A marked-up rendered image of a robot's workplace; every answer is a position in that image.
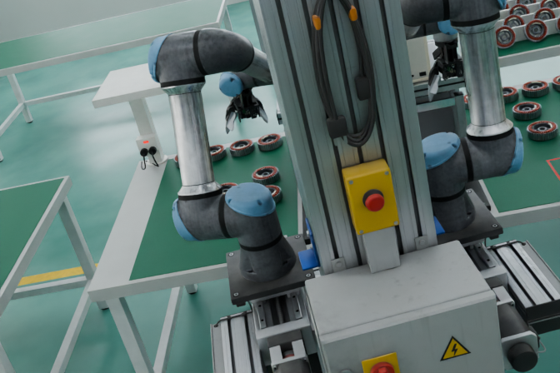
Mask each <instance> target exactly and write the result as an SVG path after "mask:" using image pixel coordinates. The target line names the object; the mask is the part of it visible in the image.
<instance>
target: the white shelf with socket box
mask: <svg viewBox="0 0 560 373"><path fill-rule="evenodd" d="M161 94H165V92H164V91H163V90H162V89H161V86H160V83H158V82H155V81H153V79H152V78H151V74H150V73H149V70H148V64H147V63H146V64H142V65H137V66H134V67H127V68H123V69H118V70H115V71H111V72H110V73H109V74H108V75H107V77H106V79H105V81H104V82H103V84H102V86H101V87H100V88H99V90H98V91H97V94H96V95H95V97H94V98H93V100H92V104H93V106H94V108H99V107H105V106H110V105H114V104H118V103H122V102H129V104H130V107H131V109H132V114H133V116H134V119H135V121H136V123H137V128H138V130H139V133H140V136H139V137H137V139H136V143H137V147H138V150H139V152H140V155H141V157H143V160H144V166H145V167H144V169H143V162H141V168H142V169H143V170H145V169H146V162H147V165H148V166H150V167H159V166H160V165H162V164H163V163H165V162H166V161H167V160H168V156H166V155H164V154H163V150H162V147H161V144H160V141H159V139H158V135H157V132H156V129H155V126H154V124H153V120H152V117H151V114H150V111H149V109H148V105H147V102H146V99H145V98H146V97H153V96H157V95H161ZM145 157H148V161H145Z"/></svg>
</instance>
